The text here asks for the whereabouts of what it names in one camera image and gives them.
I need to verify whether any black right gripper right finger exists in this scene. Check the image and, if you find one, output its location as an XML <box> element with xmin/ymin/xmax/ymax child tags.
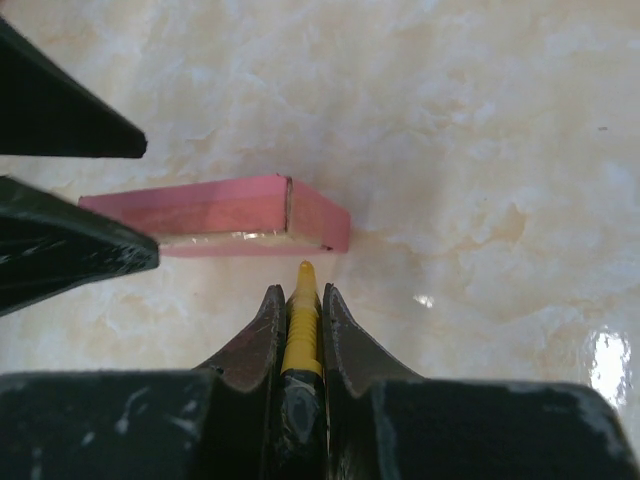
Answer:
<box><xmin>322</xmin><ymin>285</ymin><xmax>639</xmax><ymax>479</ymax></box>

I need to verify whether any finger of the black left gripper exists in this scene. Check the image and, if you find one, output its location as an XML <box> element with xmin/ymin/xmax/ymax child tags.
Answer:
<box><xmin>1</xmin><ymin>20</ymin><xmax>147</xmax><ymax>158</ymax></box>
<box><xmin>1</xmin><ymin>176</ymin><xmax>160</xmax><ymax>315</ymax></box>

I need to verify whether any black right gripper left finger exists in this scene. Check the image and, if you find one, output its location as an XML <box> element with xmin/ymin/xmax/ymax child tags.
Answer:
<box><xmin>1</xmin><ymin>285</ymin><xmax>286</xmax><ymax>479</ymax></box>

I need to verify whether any yellow utility knife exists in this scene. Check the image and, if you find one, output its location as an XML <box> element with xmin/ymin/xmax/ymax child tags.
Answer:
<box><xmin>280</xmin><ymin>260</ymin><xmax>326</xmax><ymax>452</ymax></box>

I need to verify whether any pink express box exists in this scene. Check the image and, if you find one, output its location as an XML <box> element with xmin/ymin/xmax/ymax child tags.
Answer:
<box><xmin>78</xmin><ymin>175</ymin><xmax>351</xmax><ymax>258</ymax></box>

